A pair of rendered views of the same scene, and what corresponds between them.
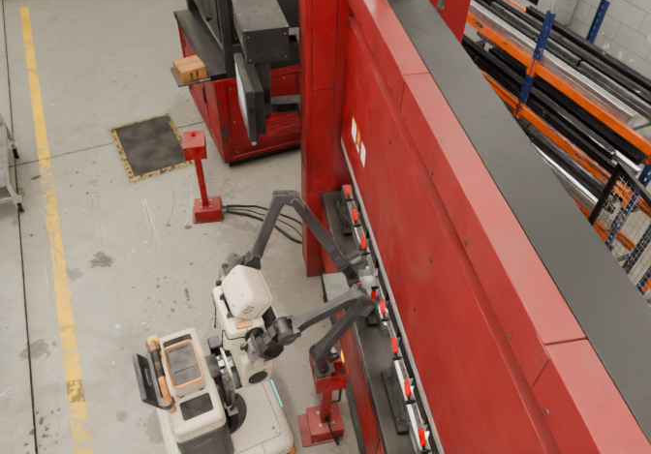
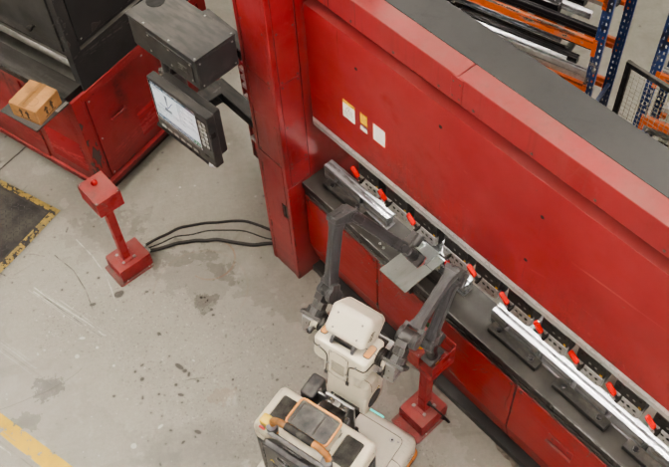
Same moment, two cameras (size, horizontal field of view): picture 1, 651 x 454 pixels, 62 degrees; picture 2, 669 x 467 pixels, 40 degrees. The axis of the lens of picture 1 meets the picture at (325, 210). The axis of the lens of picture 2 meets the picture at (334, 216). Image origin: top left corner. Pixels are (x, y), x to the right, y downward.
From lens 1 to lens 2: 199 cm
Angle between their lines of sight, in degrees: 19
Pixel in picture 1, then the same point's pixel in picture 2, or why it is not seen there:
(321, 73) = (286, 66)
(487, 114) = (548, 87)
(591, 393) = not seen: outside the picture
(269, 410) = (377, 427)
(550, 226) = (650, 164)
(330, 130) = (302, 116)
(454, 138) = (543, 121)
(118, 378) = not seen: outside the picture
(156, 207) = (59, 291)
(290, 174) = (189, 167)
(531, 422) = not seen: outside the picture
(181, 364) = (312, 423)
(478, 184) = (586, 154)
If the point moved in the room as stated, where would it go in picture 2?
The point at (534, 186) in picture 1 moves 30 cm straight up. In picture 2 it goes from (620, 137) to (640, 76)
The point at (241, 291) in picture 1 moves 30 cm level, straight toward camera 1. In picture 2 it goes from (359, 324) to (411, 368)
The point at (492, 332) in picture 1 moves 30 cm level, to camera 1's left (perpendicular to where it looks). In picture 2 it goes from (639, 252) to (570, 290)
